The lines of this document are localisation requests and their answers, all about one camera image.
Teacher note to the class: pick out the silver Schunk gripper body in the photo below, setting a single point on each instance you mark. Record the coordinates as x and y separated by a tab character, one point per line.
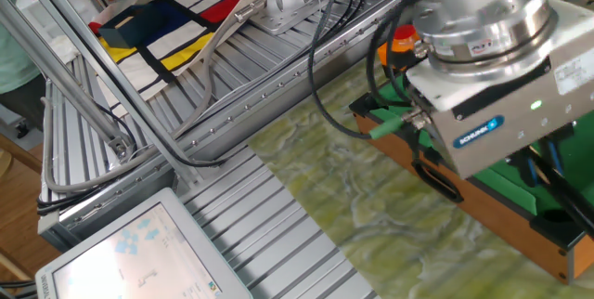
510	122

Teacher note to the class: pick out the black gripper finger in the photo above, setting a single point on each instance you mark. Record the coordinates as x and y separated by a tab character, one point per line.
522	164
559	146

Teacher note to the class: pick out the dark teal box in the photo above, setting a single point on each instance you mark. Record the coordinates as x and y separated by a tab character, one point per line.
134	29

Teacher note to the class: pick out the mini green felt pool table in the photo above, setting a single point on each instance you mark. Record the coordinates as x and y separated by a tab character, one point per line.
501	206

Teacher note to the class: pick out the orange box red push button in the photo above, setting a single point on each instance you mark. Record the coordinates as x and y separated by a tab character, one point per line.
404	43

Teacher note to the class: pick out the green marble slab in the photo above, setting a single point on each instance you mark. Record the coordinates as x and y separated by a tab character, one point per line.
352	224

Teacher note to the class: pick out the silver robot mounting plate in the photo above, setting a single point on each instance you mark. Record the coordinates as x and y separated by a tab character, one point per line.
297	20

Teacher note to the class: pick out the colour block cloth bag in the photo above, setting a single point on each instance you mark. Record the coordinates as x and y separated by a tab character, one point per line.
185	39

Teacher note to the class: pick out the white teach pendant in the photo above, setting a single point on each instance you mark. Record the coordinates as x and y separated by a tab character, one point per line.
139	252

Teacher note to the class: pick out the person in dark clothes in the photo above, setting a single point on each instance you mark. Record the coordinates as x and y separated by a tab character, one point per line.
16	48

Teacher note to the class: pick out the grey aluminium rail beam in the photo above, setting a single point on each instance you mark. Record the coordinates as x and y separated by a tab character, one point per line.
250	113

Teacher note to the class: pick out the aluminium frame post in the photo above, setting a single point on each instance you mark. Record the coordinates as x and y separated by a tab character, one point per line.
69	27

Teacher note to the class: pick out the aluminium frame brace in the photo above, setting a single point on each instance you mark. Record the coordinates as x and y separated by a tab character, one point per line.
60	76

